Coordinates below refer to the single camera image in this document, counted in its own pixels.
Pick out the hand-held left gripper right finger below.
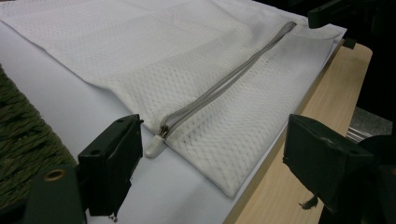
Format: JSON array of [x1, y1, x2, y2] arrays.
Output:
[[282, 113, 375, 214]]

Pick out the metal rail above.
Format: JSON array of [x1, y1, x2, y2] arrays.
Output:
[[346, 124, 376, 144]]

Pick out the white table sheet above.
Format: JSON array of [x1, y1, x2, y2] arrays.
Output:
[[0, 0, 348, 224]]

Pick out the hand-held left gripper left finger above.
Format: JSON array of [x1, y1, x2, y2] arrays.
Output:
[[77, 113, 145, 218]]

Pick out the black clip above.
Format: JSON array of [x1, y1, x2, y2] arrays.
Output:
[[342, 37, 358, 50]]

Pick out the green knitted garment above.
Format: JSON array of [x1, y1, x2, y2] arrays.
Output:
[[0, 63, 78, 210]]

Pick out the white mesh laundry bag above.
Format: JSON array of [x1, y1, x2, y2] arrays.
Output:
[[0, 0, 347, 199]]

